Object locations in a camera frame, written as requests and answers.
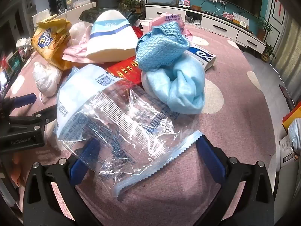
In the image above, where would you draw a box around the white and blue box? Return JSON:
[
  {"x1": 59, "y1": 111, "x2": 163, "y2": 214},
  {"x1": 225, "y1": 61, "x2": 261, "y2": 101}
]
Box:
[{"x1": 183, "y1": 43, "x2": 217, "y2": 72}]

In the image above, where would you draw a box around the white television cabinet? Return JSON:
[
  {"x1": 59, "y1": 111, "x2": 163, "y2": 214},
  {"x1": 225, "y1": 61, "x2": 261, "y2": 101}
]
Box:
[{"x1": 144, "y1": 3, "x2": 266, "y2": 54}]

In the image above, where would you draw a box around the person's left hand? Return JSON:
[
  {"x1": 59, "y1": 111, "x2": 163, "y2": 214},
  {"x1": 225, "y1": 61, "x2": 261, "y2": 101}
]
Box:
[{"x1": 12, "y1": 153, "x2": 26, "y2": 187}]

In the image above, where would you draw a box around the clear printed plastic wrapper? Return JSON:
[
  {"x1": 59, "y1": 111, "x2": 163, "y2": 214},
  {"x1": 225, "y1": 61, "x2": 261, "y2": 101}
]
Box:
[{"x1": 56, "y1": 66, "x2": 203, "y2": 198}]

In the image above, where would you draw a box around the white card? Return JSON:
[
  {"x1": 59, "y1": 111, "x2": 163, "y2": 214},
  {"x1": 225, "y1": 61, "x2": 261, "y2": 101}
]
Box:
[{"x1": 232, "y1": 12, "x2": 250, "y2": 29}]

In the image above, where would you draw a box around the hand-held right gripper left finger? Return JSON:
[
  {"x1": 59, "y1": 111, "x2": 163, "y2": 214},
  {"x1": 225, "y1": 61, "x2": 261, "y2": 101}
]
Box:
[{"x1": 22, "y1": 137, "x2": 104, "y2": 226}]

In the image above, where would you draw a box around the clear lidded container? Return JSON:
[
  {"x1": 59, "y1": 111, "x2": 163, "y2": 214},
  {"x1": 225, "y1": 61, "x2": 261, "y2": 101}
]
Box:
[{"x1": 72, "y1": 0, "x2": 91, "y2": 8}]

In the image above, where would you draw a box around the large white plastic bag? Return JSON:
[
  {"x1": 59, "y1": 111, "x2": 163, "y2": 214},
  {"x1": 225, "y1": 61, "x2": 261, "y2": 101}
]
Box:
[{"x1": 287, "y1": 118, "x2": 301, "y2": 156}]

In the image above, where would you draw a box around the light blue felt cloth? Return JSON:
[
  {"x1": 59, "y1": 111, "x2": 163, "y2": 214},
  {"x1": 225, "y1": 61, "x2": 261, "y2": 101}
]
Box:
[{"x1": 141, "y1": 56, "x2": 205, "y2": 115}]

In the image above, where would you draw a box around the dark floor mat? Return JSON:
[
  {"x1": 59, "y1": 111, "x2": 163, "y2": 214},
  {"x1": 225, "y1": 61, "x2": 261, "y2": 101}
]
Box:
[{"x1": 279, "y1": 84, "x2": 295, "y2": 111}]

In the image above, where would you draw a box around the red box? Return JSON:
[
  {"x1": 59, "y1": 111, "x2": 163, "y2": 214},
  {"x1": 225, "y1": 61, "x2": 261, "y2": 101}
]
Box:
[{"x1": 105, "y1": 56, "x2": 144, "y2": 85}]

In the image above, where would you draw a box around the blue waffle cloth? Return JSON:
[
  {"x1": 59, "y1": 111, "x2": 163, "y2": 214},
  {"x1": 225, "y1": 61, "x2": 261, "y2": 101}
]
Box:
[{"x1": 136, "y1": 21, "x2": 190, "y2": 71}]

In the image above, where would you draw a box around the orange shopping bag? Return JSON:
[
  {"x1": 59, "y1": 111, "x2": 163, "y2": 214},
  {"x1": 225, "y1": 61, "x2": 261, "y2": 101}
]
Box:
[{"x1": 282, "y1": 102, "x2": 301, "y2": 132}]

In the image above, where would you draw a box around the white chair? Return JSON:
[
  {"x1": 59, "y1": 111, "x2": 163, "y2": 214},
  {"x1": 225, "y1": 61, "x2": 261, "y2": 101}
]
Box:
[
  {"x1": 55, "y1": 2, "x2": 97, "y2": 20},
  {"x1": 32, "y1": 9, "x2": 51, "y2": 26}
]

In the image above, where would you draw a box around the pink blue-print plastic pack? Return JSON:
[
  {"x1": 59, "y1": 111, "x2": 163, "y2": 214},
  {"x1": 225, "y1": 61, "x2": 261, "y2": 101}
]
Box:
[{"x1": 149, "y1": 14, "x2": 193, "y2": 41}]

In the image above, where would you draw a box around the white crumpled plastic bag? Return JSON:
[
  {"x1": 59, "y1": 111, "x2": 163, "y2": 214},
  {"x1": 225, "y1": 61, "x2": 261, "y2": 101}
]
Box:
[{"x1": 32, "y1": 61, "x2": 63, "y2": 103}]

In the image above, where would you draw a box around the white translucent plastic bag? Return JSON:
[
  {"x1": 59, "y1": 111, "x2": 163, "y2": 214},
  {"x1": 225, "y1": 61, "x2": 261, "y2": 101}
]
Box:
[{"x1": 69, "y1": 22, "x2": 90, "y2": 47}]

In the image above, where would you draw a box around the phone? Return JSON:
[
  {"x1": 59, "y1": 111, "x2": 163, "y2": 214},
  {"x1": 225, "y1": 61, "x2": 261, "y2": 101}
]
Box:
[{"x1": 0, "y1": 69, "x2": 11, "y2": 92}]

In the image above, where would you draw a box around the dark green box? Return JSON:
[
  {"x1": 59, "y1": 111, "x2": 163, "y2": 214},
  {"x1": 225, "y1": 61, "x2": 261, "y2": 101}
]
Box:
[{"x1": 6, "y1": 50, "x2": 24, "y2": 70}]

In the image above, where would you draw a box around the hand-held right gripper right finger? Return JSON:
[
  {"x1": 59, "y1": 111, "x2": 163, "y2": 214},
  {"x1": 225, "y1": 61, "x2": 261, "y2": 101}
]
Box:
[{"x1": 196, "y1": 133, "x2": 274, "y2": 226}]

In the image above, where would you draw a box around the cardboard box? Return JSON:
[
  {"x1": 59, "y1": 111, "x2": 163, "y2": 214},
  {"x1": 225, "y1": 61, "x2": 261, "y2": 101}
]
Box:
[{"x1": 279, "y1": 135, "x2": 299, "y2": 170}]

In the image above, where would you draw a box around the yellow snack bag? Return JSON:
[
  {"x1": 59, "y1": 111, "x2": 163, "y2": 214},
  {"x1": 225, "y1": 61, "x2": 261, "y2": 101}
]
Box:
[{"x1": 31, "y1": 16, "x2": 72, "y2": 71}]

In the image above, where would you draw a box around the red wall decoration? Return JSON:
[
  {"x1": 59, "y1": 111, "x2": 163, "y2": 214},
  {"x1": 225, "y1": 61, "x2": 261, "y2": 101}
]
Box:
[{"x1": 276, "y1": 0, "x2": 285, "y2": 18}]

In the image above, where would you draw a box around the pink dotted tablecloth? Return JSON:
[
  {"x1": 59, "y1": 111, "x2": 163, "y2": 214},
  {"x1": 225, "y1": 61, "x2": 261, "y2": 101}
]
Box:
[{"x1": 5, "y1": 20, "x2": 277, "y2": 226}]

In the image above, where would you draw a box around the potted plant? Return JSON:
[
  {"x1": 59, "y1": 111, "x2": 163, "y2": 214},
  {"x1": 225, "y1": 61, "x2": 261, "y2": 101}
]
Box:
[
  {"x1": 261, "y1": 43, "x2": 276, "y2": 63},
  {"x1": 255, "y1": 16, "x2": 273, "y2": 41},
  {"x1": 119, "y1": 0, "x2": 141, "y2": 13}
]

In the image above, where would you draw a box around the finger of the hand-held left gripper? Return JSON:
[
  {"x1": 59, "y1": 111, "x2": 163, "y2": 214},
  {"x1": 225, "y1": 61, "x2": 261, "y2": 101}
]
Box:
[
  {"x1": 14, "y1": 93, "x2": 37, "y2": 107},
  {"x1": 9, "y1": 105, "x2": 58, "y2": 132}
]

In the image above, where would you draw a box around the white blue-striped paper cup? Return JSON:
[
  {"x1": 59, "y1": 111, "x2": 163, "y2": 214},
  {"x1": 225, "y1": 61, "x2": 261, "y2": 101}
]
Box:
[{"x1": 85, "y1": 10, "x2": 139, "y2": 63}]

